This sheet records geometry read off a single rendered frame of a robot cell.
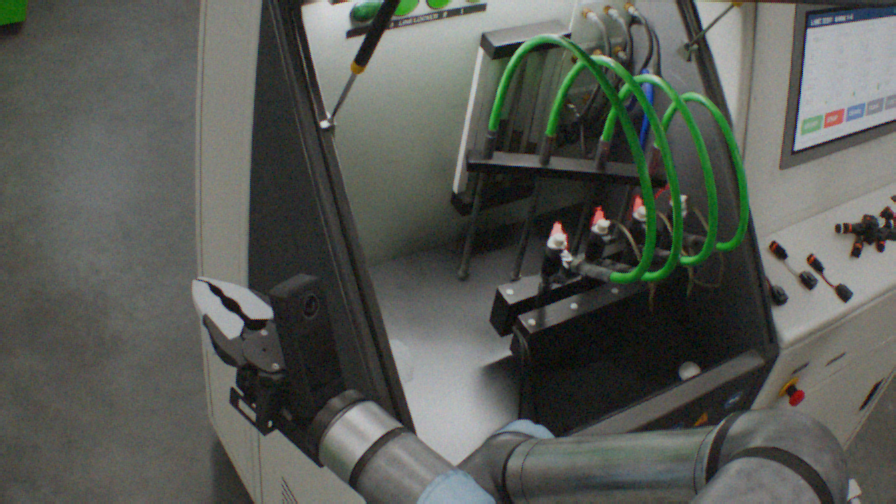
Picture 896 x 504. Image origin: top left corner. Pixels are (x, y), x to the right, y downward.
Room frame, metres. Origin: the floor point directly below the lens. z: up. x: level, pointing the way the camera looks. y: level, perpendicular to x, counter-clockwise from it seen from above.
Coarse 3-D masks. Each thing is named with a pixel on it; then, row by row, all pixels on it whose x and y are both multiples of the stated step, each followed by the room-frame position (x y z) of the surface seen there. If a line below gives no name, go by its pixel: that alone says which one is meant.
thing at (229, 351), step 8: (208, 320) 0.65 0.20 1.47; (208, 328) 0.64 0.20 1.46; (216, 328) 0.64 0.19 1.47; (216, 336) 0.63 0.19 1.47; (224, 336) 0.63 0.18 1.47; (240, 336) 0.64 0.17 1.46; (216, 344) 0.62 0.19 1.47; (224, 344) 0.62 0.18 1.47; (232, 344) 0.62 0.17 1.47; (240, 344) 0.63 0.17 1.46; (216, 352) 0.62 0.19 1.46; (224, 352) 0.61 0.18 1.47; (232, 352) 0.61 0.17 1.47; (240, 352) 0.62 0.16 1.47; (224, 360) 0.61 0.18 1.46; (232, 360) 0.61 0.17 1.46; (240, 360) 0.61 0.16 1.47; (240, 368) 0.60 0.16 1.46; (248, 368) 0.61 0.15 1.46
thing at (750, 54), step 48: (720, 48) 1.50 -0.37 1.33; (768, 48) 1.50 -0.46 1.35; (720, 96) 1.48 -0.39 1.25; (768, 96) 1.49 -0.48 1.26; (768, 144) 1.48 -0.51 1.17; (864, 144) 1.67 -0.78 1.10; (768, 192) 1.48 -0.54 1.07; (816, 192) 1.56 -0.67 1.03; (864, 192) 1.67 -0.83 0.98; (816, 336) 1.27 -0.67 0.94; (864, 336) 1.41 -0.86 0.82; (768, 384) 1.22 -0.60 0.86; (816, 384) 1.35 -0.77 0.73; (864, 384) 1.52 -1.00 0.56
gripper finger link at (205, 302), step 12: (192, 288) 0.69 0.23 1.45; (204, 288) 0.69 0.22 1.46; (204, 300) 0.67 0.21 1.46; (216, 300) 0.67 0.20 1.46; (204, 312) 0.66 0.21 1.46; (216, 312) 0.66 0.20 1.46; (228, 312) 0.66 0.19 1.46; (216, 324) 0.64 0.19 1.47; (228, 324) 0.65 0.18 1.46; (240, 324) 0.65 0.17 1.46; (204, 336) 0.66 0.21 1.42; (228, 336) 0.63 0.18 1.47
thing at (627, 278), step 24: (528, 48) 1.33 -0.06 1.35; (576, 48) 1.25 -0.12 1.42; (504, 72) 1.36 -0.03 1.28; (600, 72) 1.21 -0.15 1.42; (504, 96) 1.36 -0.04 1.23; (624, 120) 1.15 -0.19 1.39; (648, 192) 1.09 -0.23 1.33; (648, 216) 1.08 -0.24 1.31; (648, 240) 1.07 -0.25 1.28; (648, 264) 1.06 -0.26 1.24
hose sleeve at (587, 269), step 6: (582, 264) 1.15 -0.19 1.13; (588, 264) 1.15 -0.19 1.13; (582, 270) 1.14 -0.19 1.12; (588, 270) 1.14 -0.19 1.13; (594, 270) 1.13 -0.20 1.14; (600, 270) 1.12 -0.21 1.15; (606, 270) 1.12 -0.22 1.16; (612, 270) 1.11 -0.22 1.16; (588, 276) 1.14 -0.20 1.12; (594, 276) 1.12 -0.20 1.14; (600, 276) 1.11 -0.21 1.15; (606, 276) 1.11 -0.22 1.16; (612, 282) 1.10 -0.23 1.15
